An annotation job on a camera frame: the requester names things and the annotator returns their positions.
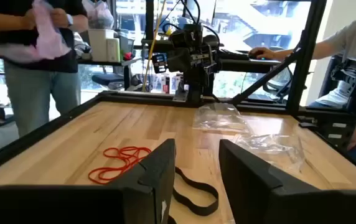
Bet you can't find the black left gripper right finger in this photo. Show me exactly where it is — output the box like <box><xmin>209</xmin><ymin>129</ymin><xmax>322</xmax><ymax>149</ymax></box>
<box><xmin>218</xmin><ymin>139</ymin><xmax>356</xmax><ymax>224</ymax></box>

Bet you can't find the pale crumpled bag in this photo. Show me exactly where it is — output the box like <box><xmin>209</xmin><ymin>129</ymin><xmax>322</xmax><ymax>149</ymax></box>
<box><xmin>0</xmin><ymin>0</ymin><xmax>72</xmax><ymax>65</ymax></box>

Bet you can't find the yellow cable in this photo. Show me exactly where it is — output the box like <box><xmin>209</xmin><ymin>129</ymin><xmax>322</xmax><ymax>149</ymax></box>
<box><xmin>142</xmin><ymin>0</ymin><xmax>168</xmax><ymax>93</ymax></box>

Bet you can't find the small white container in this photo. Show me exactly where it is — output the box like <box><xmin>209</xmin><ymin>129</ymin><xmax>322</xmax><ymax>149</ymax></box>
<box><xmin>106</xmin><ymin>37</ymin><xmax>121</xmax><ymax>62</ymax></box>

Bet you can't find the red rubber band tangle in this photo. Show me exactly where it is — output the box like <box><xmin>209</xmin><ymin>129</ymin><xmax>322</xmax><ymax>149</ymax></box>
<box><xmin>87</xmin><ymin>146</ymin><xmax>152</xmax><ymax>185</ymax></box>

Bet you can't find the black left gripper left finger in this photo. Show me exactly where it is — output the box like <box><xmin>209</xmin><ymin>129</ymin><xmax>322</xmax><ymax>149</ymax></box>
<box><xmin>0</xmin><ymin>138</ymin><xmax>176</xmax><ymax>224</ymax></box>

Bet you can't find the clear filled plastic bag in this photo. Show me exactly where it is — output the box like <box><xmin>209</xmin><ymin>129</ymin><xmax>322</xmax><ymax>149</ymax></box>
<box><xmin>83</xmin><ymin>0</ymin><xmax>115</xmax><ymax>30</ymax></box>

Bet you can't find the black mesh office chair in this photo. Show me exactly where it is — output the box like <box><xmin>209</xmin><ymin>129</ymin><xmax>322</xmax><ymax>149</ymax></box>
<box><xmin>263</xmin><ymin>46</ymin><xmax>294</xmax><ymax>102</ymax></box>

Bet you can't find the person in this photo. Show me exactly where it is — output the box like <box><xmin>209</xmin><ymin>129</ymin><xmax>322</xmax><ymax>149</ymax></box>
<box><xmin>248</xmin><ymin>0</ymin><xmax>356</xmax><ymax>178</ymax></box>
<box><xmin>0</xmin><ymin>0</ymin><xmax>90</xmax><ymax>138</ymax></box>

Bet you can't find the large white container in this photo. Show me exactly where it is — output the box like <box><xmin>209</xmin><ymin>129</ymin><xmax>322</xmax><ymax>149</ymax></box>
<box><xmin>87</xmin><ymin>28</ymin><xmax>116</xmax><ymax>62</ymax></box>

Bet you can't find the clear plastic bag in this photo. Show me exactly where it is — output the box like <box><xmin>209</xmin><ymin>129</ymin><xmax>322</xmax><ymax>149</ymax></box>
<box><xmin>232</xmin><ymin>133</ymin><xmax>306</xmax><ymax>175</ymax></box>
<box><xmin>83</xmin><ymin>0</ymin><xmax>115</xmax><ymax>30</ymax></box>
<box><xmin>192</xmin><ymin>103</ymin><xmax>251</xmax><ymax>134</ymax></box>

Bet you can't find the flat clear plastic bag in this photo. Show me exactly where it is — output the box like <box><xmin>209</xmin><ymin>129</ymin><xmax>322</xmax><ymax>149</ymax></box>
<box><xmin>192</xmin><ymin>103</ymin><xmax>251</xmax><ymax>134</ymax></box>

